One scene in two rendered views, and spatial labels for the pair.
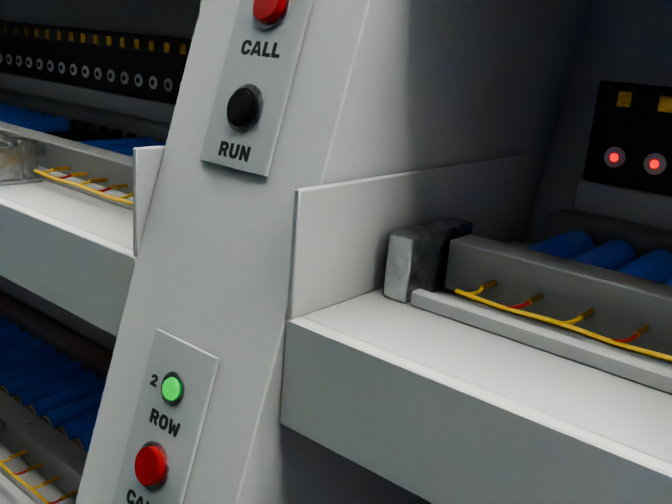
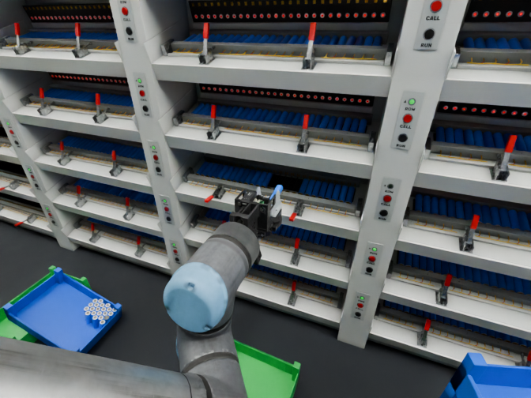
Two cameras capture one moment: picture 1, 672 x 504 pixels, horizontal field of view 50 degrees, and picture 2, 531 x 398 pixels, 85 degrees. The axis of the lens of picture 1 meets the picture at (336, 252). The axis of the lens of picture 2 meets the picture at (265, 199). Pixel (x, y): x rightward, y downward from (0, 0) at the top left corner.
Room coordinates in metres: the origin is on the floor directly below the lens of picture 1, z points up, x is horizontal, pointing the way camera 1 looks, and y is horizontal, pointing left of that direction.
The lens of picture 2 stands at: (-0.22, 0.50, 0.97)
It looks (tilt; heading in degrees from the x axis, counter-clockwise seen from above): 31 degrees down; 345
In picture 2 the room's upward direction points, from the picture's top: straight up
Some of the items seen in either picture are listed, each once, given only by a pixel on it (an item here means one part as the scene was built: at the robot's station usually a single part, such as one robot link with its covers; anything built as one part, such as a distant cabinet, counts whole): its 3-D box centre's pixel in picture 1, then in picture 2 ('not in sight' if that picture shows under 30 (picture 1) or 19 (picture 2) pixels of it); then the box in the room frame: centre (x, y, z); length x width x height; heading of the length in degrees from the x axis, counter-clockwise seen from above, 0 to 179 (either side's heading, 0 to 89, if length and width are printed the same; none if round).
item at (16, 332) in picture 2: not in sight; (37, 305); (0.74, 1.16, 0.04); 0.30 x 0.20 x 0.08; 143
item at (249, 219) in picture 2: not in sight; (250, 221); (0.25, 0.40, 0.63); 0.12 x 0.08 x 0.09; 145
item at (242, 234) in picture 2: not in sight; (231, 247); (0.19, 0.45, 0.63); 0.10 x 0.05 x 0.09; 55
